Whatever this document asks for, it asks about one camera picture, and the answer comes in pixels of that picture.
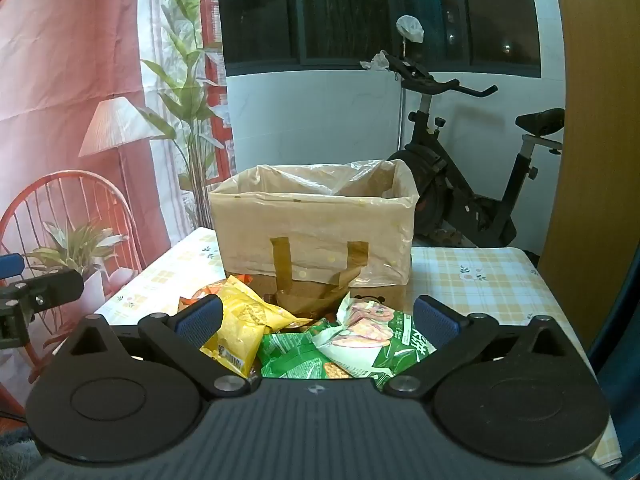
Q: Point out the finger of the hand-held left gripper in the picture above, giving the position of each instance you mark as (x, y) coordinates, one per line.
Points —
(47, 291)
(10, 266)

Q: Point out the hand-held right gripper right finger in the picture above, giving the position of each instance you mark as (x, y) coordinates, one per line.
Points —
(436, 322)

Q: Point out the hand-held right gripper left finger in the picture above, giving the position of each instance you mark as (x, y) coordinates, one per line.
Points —
(199, 319)

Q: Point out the yellow snack bag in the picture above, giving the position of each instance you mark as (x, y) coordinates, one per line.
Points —
(245, 320)

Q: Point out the orange snack bag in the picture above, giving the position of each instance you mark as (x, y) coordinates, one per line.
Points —
(239, 280)

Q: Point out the white and green snack bag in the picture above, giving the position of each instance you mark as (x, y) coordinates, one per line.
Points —
(380, 335)

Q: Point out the brown cardboard box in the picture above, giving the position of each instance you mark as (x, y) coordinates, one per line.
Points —
(382, 296)

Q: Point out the black exercise bike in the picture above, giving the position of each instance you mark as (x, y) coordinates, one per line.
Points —
(445, 180)

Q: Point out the grey rug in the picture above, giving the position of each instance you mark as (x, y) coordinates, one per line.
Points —
(15, 452)

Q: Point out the metal pole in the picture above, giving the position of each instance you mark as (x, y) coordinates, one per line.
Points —
(402, 110)

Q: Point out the wooden panel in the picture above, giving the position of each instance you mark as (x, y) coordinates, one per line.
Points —
(595, 135)

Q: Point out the crumpled white plastic bag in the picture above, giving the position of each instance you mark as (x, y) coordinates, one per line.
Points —
(376, 62)

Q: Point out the dark window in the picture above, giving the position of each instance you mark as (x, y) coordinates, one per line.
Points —
(350, 10)

